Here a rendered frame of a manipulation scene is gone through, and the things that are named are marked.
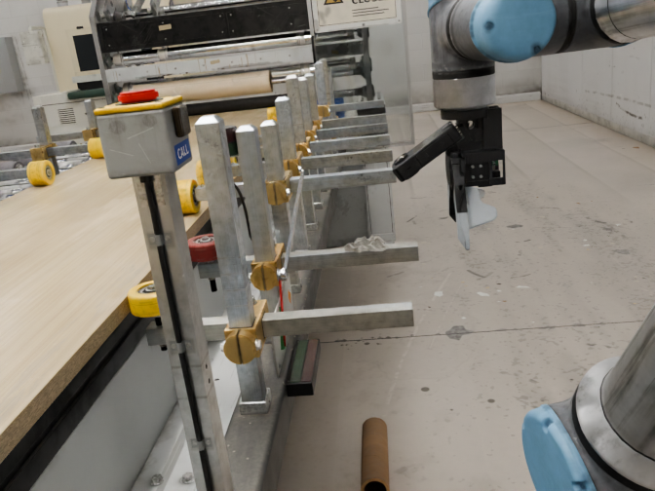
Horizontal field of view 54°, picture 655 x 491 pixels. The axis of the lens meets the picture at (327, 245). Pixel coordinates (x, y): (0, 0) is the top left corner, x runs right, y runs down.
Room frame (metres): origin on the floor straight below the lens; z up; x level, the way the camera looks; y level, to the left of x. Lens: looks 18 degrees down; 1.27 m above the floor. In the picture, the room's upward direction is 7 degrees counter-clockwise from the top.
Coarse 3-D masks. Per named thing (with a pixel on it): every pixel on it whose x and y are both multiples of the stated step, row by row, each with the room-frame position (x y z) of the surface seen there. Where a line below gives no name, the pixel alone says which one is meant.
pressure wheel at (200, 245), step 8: (192, 240) 1.24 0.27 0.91; (200, 240) 1.24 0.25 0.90; (208, 240) 1.23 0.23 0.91; (192, 248) 1.20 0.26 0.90; (200, 248) 1.19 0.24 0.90; (208, 248) 1.20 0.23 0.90; (192, 256) 1.20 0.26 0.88; (200, 256) 1.20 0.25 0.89; (208, 256) 1.20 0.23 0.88; (216, 256) 1.20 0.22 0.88; (216, 288) 1.23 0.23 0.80
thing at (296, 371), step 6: (300, 342) 1.15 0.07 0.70; (306, 342) 1.14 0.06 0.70; (300, 348) 1.12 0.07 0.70; (300, 354) 1.10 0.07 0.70; (294, 360) 1.07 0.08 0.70; (300, 360) 1.07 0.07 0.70; (294, 366) 1.05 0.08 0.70; (300, 366) 1.05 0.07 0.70; (294, 372) 1.03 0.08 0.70; (300, 372) 1.03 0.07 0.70; (294, 378) 1.01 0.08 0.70
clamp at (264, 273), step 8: (280, 248) 1.23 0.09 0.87; (280, 256) 1.20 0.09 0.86; (256, 264) 1.16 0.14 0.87; (264, 264) 1.15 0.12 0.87; (272, 264) 1.16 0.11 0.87; (280, 264) 1.19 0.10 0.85; (256, 272) 1.14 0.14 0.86; (264, 272) 1.14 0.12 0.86; (272, 272) 1.14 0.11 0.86; (256, 280) 1.14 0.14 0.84; (264, 280) 1.14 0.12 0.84; (272, 280) 1.14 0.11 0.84; (264, 288) 1.14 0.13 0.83
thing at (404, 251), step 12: (300, 252) 1.22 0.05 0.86; (312, 252) 1.21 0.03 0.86; (324, 252) 1.20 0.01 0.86; (336, 252) 1.20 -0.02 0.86; (348, 252) 1.19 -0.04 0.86; (360, 252) 1.19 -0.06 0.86; (372, 252) 1.19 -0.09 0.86; (384, 252) 1.18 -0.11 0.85; (396, 252) 1.18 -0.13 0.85; (408, 252) 1.18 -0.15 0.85; (204, 264) 1.22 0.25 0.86; (216, 264) 1.22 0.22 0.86; (300, 264) 1.20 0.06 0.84; (312, 264) 1.20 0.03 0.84; (324, 264) 1.20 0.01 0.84; (336, 264) 1.19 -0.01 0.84; (348, 264) 1.19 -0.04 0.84; (360, 264) 1.19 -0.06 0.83; (204, 276) 1.22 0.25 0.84; (216, 276) 1.22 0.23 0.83
